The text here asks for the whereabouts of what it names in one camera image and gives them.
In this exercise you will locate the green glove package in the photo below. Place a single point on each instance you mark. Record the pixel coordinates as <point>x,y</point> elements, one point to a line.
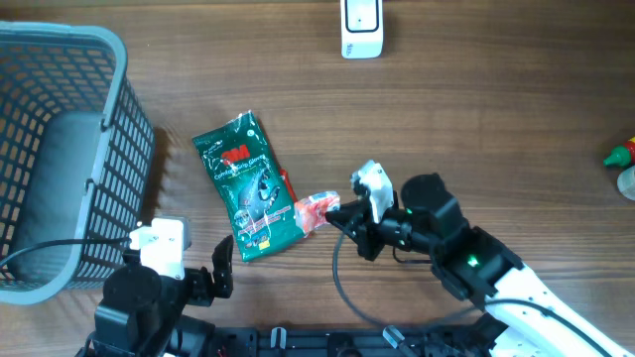
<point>241,164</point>

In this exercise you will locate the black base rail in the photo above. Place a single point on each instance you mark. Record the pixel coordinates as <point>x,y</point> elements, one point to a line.
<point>337,342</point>

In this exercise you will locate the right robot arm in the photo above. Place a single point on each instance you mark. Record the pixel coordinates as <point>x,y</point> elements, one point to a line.
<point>522,316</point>

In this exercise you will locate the white barcode scanner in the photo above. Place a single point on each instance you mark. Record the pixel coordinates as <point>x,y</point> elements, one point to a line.
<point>362,29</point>

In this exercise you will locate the clear jar green lid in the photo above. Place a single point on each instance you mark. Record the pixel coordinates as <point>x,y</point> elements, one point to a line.
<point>626,183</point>

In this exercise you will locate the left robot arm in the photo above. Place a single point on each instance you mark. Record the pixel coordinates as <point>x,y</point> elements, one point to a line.
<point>141,313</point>

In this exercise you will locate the red small packet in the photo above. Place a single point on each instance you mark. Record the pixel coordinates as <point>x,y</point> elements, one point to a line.
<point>310,211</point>

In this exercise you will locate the yellow bottle green cap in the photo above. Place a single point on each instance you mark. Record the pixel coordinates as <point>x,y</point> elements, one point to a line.
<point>621,156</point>

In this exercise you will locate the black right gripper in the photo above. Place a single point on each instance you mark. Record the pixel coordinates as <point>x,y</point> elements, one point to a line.
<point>364,233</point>

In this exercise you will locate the grey plastic shopping basket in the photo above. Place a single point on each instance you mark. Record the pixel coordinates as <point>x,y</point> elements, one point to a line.
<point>76,153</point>

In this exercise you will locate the red stick sachet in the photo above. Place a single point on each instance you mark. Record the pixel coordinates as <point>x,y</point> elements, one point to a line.
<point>286,179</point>

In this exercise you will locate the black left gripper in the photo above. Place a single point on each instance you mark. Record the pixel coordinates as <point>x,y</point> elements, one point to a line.
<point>203,291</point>

